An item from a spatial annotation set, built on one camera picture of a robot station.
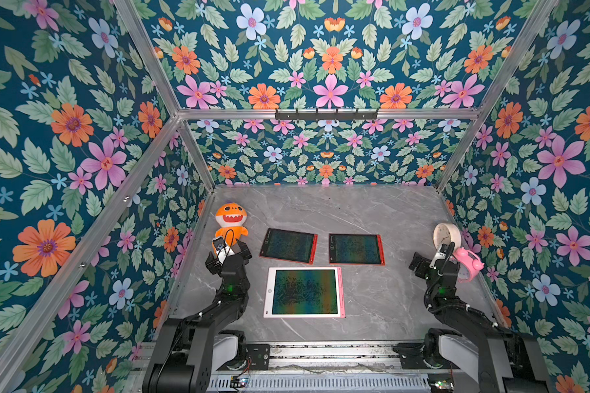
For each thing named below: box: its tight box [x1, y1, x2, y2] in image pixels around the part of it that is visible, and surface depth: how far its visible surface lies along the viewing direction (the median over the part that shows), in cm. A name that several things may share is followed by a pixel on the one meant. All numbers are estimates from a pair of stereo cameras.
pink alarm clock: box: [453, 246, 485, 284], surface depth 85 cm
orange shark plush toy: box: [214, 201, 250, 247], surface depth 101 cm
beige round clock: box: [432, 222, 463, 250], surface depth 92 cm
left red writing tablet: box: [258, 227, 318, 265], surface depth 100 cm
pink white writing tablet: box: [263, 266, 346, 319], surface depth 88 cm
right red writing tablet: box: [328, 233, 386, 267], surface depth 100 cm
